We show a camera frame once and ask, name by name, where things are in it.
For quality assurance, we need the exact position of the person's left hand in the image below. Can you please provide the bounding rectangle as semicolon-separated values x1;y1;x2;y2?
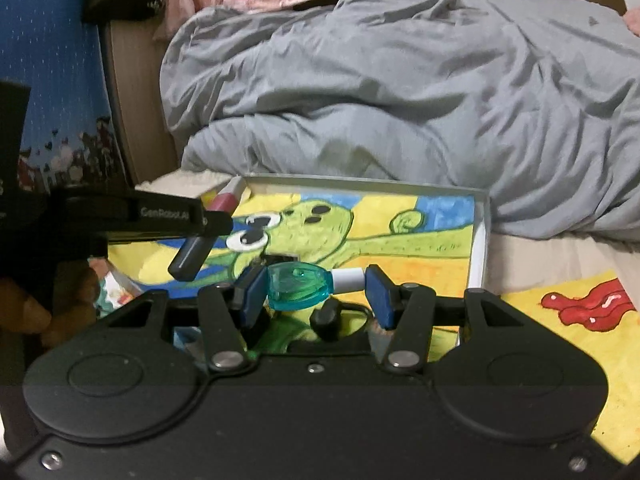
0;265;103;349

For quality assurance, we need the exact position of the yellow drawing with red blobs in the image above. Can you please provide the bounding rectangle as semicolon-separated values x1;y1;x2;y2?
457;270;640;467

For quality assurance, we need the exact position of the light wooden headboard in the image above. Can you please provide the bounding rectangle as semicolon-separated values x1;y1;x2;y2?
99;19;184;187

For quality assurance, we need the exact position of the grey duvet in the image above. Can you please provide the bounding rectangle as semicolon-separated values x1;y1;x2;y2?
160;0;640;242

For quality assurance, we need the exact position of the purple lip gloss tube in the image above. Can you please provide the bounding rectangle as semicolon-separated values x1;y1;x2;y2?
207;176;245;213

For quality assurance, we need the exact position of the metal tin tray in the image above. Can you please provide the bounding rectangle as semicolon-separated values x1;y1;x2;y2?
102;174;494;357

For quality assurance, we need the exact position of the teal-capped white marker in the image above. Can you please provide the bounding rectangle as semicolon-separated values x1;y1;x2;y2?
267;262;366;314

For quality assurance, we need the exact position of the blue wall poster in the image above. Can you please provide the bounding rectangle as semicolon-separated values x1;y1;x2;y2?
0;0;129;197

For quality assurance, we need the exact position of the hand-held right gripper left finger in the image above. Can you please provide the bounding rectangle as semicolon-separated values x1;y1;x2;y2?
100;262;271;373

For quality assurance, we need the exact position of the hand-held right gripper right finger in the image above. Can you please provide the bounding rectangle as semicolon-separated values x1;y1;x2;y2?
364;264;544;372

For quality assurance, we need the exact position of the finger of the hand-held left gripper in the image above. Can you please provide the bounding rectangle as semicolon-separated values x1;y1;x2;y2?
167;234;217;282
134;189;234;242

